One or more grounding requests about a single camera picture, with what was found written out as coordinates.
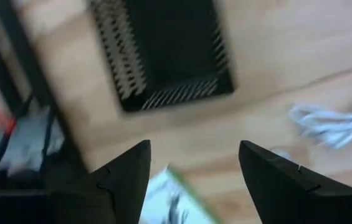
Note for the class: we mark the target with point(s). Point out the black aluminium table frame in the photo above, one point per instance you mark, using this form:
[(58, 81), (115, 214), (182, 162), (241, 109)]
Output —
[(35, 77)]

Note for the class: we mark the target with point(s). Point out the black slotted plastic basket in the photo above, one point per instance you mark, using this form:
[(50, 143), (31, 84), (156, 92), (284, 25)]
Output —
[(169, 46)]

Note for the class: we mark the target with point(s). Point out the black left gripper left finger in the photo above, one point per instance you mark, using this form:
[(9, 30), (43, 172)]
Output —
[(129, 180)]

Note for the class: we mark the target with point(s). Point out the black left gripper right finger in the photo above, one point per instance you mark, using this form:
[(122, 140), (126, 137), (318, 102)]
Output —
[(288, 193)]

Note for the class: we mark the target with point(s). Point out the white printed leaflet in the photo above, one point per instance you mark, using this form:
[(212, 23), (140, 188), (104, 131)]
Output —
[(169, 202)]

